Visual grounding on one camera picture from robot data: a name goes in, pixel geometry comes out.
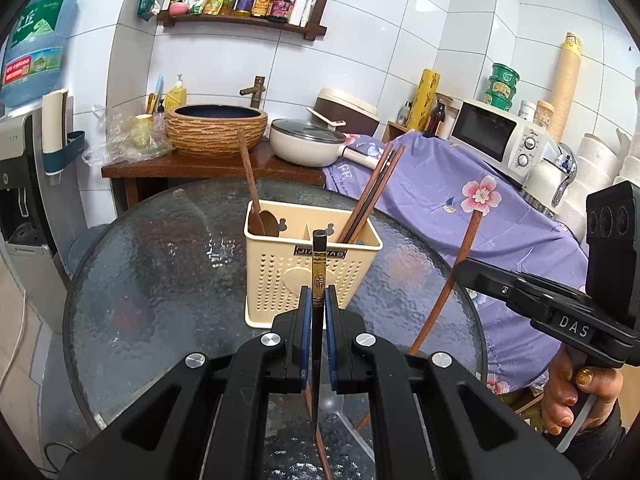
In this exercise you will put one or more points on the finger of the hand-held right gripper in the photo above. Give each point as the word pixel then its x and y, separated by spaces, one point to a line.
pixel 495 282

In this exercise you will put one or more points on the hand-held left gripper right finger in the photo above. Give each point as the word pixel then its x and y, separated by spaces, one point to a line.
pixel 331 332

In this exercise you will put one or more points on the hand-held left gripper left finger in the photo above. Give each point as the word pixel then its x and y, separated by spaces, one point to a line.
pixel 305 332

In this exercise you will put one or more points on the beige plastic utensil holder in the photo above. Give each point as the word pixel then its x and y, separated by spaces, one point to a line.
pixel 280 280

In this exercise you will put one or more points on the black and gold chopstick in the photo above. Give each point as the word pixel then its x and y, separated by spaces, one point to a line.
pixel 318 270

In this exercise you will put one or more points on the brown wooden chopstick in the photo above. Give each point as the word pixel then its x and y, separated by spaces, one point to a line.
pixel 382 185
pixel 375 186
pixel 367 187
pixel 326 460

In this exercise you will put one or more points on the person's right hand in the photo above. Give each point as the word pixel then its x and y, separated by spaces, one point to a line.
pixel 607 390

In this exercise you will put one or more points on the purple floral cloth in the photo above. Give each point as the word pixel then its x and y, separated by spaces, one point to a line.
pixel 440 210

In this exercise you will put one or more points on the stack of white paper bowls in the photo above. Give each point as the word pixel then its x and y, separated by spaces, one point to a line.
pixel 605 160

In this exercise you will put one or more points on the chrome tap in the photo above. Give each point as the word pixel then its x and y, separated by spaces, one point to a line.
pixel 567 165

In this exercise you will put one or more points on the white microwave oven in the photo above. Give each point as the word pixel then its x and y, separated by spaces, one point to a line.
pixel 490 132

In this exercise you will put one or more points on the small white lidded jar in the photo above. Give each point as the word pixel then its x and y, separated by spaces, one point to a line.
pixel 526 110

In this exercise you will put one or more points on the brown glass bottle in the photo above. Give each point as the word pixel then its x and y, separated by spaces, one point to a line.
pixel 436 120

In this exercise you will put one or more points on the white frying pan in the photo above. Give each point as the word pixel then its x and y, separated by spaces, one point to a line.
pixel 310 152

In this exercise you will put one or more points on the tall stack of paper cups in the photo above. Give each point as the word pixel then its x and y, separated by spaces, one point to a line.
pixel 567 85

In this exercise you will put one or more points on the wooden storage box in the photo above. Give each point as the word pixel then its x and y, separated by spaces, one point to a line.
pixel 395 132

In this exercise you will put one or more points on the wooden sink cabinet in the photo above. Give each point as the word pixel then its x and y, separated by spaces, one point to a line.
pixel 220 170

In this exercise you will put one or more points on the small clear bottle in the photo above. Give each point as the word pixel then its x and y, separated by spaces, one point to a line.
pixel 404 115

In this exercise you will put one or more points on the yellow wrap roll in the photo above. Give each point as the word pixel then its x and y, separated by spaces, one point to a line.
pixel 424 100

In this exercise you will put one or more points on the glass pan lid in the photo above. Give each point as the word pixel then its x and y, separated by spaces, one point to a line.
pixel 307 131

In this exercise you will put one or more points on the white rice paddle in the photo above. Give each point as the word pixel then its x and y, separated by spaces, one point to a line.
pixel 325 117

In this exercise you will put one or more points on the woven rim sink basin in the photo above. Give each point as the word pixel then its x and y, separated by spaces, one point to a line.
pixel 215 132

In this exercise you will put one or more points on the brown and white rice cooker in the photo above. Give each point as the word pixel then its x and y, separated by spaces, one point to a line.
pixel 350 110

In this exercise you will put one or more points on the bronze bamboo style faucet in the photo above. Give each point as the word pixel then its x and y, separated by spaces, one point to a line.
pixel 256 91

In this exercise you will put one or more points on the yellow cup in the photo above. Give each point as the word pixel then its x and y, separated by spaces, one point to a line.
pixel 142 130

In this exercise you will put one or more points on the clear plastic bags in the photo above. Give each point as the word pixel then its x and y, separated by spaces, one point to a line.
pixel 120 145

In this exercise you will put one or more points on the small dark pump bottle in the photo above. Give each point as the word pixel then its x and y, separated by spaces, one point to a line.
pixel 160 107

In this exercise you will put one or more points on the yellow soap bottle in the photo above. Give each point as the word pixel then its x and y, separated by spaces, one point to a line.
pixel 176 97

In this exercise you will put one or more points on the blue toothbrush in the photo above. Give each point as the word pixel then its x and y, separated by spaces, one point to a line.
pixel 156 92

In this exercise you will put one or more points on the teal cup holder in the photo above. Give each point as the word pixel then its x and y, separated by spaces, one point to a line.
pixel 67 157

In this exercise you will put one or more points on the water dispenser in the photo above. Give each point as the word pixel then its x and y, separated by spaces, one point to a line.
pixel 20 200

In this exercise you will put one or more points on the white pump bottle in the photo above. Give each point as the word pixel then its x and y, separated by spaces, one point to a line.
pixel 299 9

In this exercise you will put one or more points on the white paper cup tube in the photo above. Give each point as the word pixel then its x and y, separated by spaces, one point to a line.
pixel 54 120

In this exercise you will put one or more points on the small pink bowl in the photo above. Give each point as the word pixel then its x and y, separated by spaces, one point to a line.
pixel 178 8

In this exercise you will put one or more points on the blue water jug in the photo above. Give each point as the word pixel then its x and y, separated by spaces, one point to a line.
pixel 37 45

